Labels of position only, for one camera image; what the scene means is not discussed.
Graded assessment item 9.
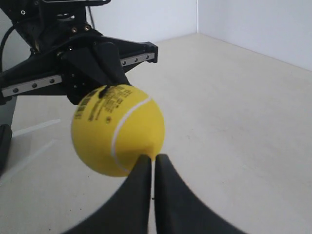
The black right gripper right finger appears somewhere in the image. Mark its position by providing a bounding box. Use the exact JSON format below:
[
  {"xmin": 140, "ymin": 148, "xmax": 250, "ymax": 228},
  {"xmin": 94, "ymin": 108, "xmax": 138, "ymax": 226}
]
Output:
[{"xmin": 154, "ymin": 154, "xmax": 244, "ymax": 234}]

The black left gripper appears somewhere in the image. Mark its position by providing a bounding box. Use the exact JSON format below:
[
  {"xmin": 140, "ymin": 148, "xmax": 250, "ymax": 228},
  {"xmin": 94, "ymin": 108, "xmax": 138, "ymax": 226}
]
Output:
[{"xmin": 0, "ymin": 14, "xmax": 158, "ymax": 105}]

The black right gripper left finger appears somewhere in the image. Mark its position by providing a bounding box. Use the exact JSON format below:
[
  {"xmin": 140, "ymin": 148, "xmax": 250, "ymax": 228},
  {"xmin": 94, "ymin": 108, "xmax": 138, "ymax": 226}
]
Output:
[{"xmin": 65, "ymin": 155, "xmax": 152, "ymax": 234}]

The yellow tennis ball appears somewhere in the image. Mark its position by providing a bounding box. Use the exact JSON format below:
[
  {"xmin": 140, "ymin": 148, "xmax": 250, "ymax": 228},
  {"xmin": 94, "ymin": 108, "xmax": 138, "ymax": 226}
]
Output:
[{"xmin": 71, "ymin": 84, "xmax": 165, "ymax": 177}]

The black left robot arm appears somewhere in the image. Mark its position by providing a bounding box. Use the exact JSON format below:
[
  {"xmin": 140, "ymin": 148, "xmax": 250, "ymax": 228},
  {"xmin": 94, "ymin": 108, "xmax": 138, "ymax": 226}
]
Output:
[{"xmin": 0, "ymin": 0, "xmax": 158, "ymax": 105}]

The black cable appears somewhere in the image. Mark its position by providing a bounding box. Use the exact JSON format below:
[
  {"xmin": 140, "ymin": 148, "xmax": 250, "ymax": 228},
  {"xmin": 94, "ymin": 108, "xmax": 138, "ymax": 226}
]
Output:
[{"xmin": 0, "ymin": 25, "xmax": 18, "ymax": 64}]

